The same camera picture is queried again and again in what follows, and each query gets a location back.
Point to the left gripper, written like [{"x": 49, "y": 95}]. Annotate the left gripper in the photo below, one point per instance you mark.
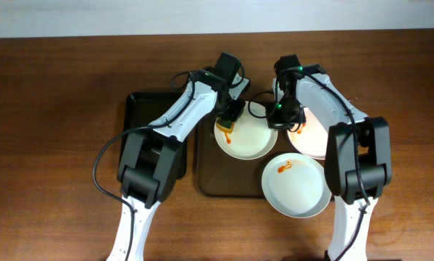
[{"x": 232, "y": 112}]

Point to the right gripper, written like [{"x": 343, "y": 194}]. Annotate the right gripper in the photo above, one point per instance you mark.
[{"x": 281, "y": 121}]

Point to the green yellow sponge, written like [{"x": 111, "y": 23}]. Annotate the green yellow sponge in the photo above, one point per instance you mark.
[{"x": 226, "y": 126}]

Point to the cream white plate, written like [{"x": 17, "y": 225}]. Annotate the cream white plate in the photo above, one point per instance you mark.
[{"x": 251, "y": 137}]

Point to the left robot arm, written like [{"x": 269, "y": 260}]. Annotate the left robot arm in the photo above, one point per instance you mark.
[{"x": 151, "y": 157}]

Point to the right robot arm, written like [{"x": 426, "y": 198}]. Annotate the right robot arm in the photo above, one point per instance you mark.
[{"x": 358, "y": 152}]

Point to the brown serving tray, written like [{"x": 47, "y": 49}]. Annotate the brown serving tray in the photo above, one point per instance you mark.
[{"x": 220, "y": 175}]

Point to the black plastic tray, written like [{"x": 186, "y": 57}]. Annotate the black plastic tray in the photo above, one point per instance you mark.
[{"x": 144, "y": 107}]

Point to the pink white plate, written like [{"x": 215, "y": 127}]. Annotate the pink white plate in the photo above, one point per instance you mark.
[{"x": 311, "y": 138}]

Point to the pale blue plate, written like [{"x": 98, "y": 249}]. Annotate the pale blue plate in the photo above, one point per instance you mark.
[{"x": 294, "y": 185}]

